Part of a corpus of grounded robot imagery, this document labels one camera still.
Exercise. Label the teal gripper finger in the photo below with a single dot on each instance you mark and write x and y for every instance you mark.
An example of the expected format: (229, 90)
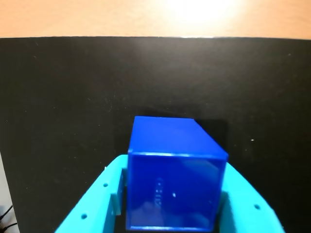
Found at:
(247, 213)
(97, 199)

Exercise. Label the blue cube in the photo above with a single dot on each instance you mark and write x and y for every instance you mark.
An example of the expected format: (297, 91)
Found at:
(175, 184)

